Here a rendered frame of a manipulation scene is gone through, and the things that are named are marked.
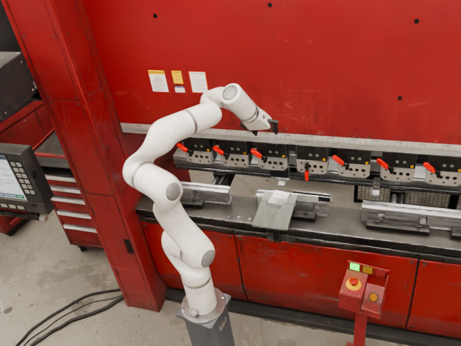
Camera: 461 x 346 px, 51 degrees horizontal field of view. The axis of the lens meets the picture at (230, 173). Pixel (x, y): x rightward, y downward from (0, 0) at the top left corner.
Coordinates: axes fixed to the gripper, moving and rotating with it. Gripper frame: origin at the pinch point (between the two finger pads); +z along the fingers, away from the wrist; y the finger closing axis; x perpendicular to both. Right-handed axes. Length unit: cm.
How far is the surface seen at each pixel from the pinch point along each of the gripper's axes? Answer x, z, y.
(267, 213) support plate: 18, 56, 21
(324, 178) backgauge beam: -13, 89, 5
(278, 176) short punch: -2, 56, 18
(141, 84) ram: -28, -5, 70
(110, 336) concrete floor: 93, 99, 144
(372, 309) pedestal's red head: 57, 80, -29
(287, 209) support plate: 14, 61, 13
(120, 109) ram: -21, 4, 89
